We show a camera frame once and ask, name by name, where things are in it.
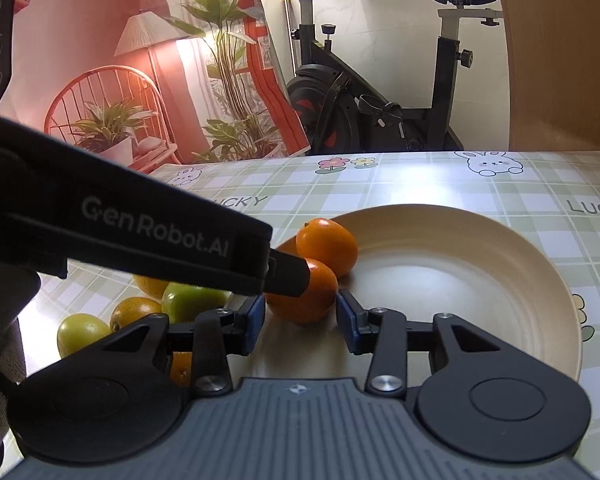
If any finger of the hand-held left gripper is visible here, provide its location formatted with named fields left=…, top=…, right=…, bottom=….
left=266, top=245, right=312, bottom=299

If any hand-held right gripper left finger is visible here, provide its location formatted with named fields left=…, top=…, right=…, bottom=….
left=97, top=294, right=267, bottom=397

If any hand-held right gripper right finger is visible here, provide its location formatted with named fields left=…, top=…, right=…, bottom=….
left=335, top=290, right=503, bottom=397

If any small orange tangerine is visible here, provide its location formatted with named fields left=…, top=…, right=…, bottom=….
left=296, top=217, right=359, bottom=278
left=264, top=257, right=340, bottom=325

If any cream round plate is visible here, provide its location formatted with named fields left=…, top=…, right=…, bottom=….
left=275, top=203, right=582, bottom=383

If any person's left hand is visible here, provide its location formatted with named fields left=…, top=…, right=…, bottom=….
left=0, top=259, right=43, bottom=461

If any green jujube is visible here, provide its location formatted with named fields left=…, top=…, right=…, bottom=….
left=161, top=282, right=231, bottom=325

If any large yellow orange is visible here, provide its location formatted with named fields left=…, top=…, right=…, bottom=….
left=132, top=274, right=171, bottom=301

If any dark mottled orange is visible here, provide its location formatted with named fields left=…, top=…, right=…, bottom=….
left=110, top=296, right=163, bottom=333

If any yellow-green jujube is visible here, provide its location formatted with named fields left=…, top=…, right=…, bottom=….
left=56, top=313, right=113, bottom=359

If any green checked tablecloth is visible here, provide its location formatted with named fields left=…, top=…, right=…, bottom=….
left=0, top=150, right=600, bottom=480

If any black exercise bike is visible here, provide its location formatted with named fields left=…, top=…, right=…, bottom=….
left=252, top=0, right=503, bottom=153

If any printed room backdrop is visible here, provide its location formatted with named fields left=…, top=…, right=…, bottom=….
left=0, top=0, right=313, bottom=176

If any wooden panel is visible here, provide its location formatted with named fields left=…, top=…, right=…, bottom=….
left=493, top=0, right=600, bottom=152

